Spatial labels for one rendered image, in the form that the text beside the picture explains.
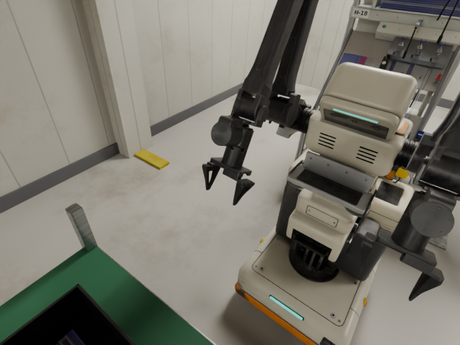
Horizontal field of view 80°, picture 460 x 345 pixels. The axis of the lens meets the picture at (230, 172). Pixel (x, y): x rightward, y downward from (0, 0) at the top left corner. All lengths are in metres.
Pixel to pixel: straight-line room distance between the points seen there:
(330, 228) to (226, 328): 0.89
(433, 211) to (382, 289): 1.59
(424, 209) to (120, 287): 0.66
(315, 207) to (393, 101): 0.48
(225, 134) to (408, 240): 0.42
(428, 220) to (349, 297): 1.13
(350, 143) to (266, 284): 0.91
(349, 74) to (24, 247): 2.18
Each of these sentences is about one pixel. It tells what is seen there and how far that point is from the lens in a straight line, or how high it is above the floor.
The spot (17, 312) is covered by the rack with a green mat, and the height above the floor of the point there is 0.95.
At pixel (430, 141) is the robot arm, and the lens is 0.79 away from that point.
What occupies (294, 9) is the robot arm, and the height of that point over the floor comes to 1.51.
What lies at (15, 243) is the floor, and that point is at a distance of 2.43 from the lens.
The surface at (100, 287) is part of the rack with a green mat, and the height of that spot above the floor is 0.95.
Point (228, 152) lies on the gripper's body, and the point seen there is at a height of 1.20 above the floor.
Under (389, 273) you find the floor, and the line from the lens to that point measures 2.21.
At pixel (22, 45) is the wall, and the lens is 2.41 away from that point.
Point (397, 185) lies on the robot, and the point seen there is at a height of 0.81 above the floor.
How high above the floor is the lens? 1.59
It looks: 38 degrees down
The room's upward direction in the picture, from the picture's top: 3 degrees clockwise
